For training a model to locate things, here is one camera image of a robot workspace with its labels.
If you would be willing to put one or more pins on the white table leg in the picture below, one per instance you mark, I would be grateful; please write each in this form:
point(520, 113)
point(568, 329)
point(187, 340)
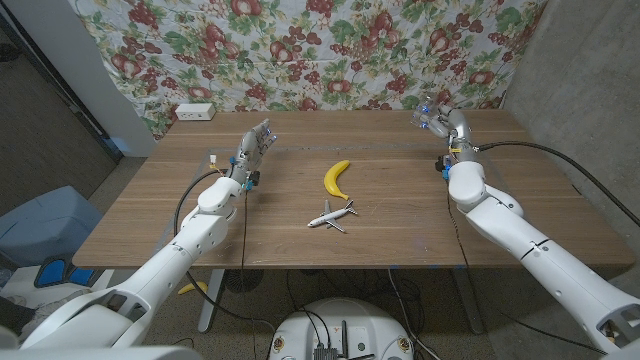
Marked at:
point(212, 300)

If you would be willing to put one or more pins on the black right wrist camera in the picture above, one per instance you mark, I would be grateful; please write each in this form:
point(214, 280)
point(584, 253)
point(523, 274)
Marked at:
point(442, 166)

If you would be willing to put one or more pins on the floral fruit print backdrop cloth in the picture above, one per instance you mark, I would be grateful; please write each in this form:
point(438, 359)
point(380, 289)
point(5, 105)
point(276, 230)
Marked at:
point(300, 50)

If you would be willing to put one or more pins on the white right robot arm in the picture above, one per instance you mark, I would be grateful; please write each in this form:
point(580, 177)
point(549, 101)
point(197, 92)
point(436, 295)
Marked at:
point(550, 260)

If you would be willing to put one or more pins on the round black fan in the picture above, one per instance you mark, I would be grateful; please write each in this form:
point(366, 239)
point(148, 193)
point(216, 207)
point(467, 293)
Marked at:
point(243, 280)

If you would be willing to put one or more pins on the grey table leg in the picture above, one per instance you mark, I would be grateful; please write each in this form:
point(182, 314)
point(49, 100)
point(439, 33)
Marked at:
point(467, 300)

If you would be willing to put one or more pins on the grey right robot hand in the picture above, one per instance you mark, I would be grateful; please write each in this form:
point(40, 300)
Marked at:
point(457, 125)

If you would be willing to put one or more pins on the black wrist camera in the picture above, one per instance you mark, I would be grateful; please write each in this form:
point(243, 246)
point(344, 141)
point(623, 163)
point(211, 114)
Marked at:
point(252, 180)
point(442, 166)

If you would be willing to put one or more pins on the blue and black pedal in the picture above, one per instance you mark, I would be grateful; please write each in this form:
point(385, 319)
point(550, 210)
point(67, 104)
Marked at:
point(52, 272)

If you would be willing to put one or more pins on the yellow object under table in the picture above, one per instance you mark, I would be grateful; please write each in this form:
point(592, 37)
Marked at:
point(197, 286)

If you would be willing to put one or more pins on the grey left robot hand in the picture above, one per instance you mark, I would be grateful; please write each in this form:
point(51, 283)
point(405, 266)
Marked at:
point(249, 149)

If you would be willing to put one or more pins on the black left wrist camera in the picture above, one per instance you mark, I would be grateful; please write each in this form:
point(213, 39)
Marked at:
point(252, 180)

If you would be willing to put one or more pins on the white power strip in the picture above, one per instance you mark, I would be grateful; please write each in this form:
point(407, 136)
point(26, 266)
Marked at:
point(195, 111)

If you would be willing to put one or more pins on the yellow toy banana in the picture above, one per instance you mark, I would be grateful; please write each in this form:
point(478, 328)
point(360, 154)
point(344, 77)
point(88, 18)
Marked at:
point(331, 180)

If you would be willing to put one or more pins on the blue-grey plastic bin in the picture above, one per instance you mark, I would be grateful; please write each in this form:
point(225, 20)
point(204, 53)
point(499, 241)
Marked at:
point(50, 225)

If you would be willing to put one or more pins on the white robot torso base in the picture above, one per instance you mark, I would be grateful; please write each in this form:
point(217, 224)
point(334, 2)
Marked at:
point(370, 325)

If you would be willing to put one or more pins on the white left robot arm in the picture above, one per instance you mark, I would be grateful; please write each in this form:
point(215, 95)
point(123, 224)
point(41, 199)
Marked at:
point(162, 265)

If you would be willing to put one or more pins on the clear glass salt shaker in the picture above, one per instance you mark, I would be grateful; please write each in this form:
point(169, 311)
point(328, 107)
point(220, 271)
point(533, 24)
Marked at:
point(419, 119)

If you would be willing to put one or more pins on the white toy airplane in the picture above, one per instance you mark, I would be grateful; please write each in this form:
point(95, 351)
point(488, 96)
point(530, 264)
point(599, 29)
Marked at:
point(330, 217)

